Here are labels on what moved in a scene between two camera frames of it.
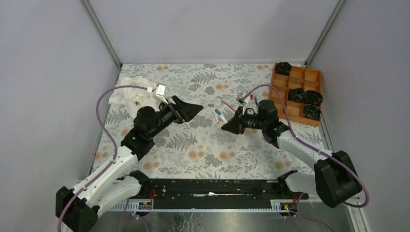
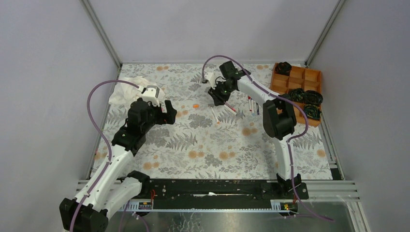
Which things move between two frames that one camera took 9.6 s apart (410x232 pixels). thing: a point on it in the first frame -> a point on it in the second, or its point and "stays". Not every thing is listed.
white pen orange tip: [215, 116] stays
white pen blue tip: [223, 119] -> [253, 113]
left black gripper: [183, 112] -> [169, 117]
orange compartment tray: [303, 78] stays
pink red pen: [224, 102] stays
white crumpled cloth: [132, 99] stays
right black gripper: [236, 124] -> [218, 99]
